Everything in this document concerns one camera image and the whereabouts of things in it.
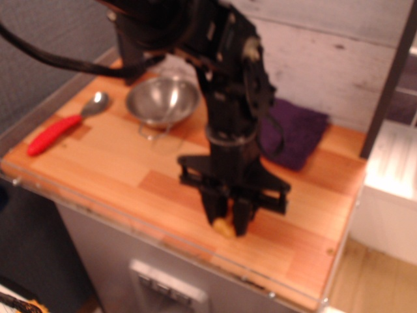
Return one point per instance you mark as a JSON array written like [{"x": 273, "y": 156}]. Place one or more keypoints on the dark grey vertical post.
[{"x": 394, "y": 74}]

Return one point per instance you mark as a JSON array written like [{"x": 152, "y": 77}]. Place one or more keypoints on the yellow toy chicken leg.
[{"x": 224, "y": 225}]

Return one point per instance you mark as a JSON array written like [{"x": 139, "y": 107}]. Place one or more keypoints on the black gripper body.
[{"x": 233, "y": 169}]

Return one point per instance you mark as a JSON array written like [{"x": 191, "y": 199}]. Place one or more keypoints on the grey cabinet with dispenser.
[{"x": 135, "y": 267}]

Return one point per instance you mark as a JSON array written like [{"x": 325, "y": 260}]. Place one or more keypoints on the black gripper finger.
[
  {"x": 215, "y": 203},
  {"x": 243, "y": 212}
]

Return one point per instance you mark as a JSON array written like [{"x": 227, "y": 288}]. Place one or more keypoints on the white toy sink unit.
[{"x": 385, "y": 217}]

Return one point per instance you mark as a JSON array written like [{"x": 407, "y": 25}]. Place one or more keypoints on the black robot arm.
[{"x": 224, "y": 48}]

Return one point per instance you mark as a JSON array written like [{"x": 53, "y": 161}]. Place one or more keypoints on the orange object bottom left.
[{"x": 10, "y": 303}]

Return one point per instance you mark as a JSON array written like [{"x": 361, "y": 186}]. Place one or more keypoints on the small steel strainer bowl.
[{"x": 161, "y": 103}]

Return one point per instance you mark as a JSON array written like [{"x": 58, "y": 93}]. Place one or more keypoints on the red handled metal spoon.
[{"x": 97, "y": 104}]

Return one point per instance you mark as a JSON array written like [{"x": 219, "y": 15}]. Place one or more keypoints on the folded purple cloth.
[{"x": 290, "y": 133}]

